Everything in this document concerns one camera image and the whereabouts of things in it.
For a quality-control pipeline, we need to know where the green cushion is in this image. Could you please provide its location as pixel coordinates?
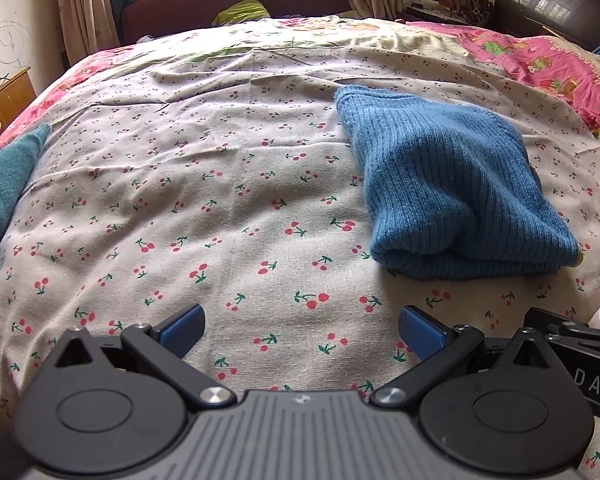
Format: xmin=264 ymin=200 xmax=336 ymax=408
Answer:
xmin=212 ymin=0 xmax=271 ymax=27

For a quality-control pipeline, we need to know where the teal cloth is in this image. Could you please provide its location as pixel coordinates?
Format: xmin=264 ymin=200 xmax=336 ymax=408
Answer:
xmin=0 ymin=124 xmax=52 ymax=291

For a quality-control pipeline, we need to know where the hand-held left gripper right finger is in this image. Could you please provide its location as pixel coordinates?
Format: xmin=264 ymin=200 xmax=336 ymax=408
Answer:
xmin=369 ymin=305 xmax=556 ymax=407

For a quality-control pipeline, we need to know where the pink floral quilt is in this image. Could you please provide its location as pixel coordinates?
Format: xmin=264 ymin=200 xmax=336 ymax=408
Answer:
xmin=0 ymin=15 xmax=600 ymax=161

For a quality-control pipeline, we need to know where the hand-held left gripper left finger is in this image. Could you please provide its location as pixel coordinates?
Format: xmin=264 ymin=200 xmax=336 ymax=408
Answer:
xmin=42 ymin=303 xmax=236 ymax=408

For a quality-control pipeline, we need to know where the brown bag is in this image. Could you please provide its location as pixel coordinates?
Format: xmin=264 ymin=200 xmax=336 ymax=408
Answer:
xmin=455 ymin=0 xmax=493 ymax=25

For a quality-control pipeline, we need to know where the cherry print bedsheet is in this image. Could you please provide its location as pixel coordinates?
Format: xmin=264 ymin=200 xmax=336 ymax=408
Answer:
xmin=0 ymin=25 xmax=600 ymax=480

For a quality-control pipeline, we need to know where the blue knit sweater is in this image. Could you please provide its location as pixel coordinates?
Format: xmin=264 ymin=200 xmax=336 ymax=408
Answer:
xmin=335 ymin=84 xmax=581 ymax=281

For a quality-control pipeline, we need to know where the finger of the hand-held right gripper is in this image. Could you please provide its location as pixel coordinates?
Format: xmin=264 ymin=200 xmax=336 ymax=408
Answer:
xmin=524 ymin=307 xmax=600 ymax=346

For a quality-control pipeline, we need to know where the wooden cabinet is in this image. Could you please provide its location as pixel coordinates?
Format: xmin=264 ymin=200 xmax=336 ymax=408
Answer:
xmin=0 ymin=66 xmax=37 ymax=133

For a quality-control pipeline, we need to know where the pile of books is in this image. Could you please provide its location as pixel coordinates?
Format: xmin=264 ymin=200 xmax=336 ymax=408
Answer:
xmin=400 ymin=0 xmax=461 ymax=23

